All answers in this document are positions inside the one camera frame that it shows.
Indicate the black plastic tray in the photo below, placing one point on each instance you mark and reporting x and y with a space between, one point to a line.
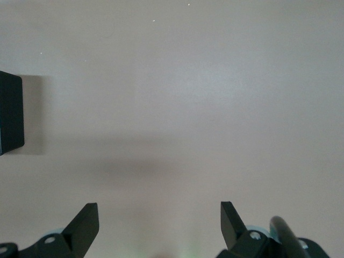
12 113

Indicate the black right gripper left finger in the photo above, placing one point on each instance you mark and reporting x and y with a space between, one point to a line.
80 228

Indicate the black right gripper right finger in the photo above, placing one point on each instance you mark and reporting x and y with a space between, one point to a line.
233 231

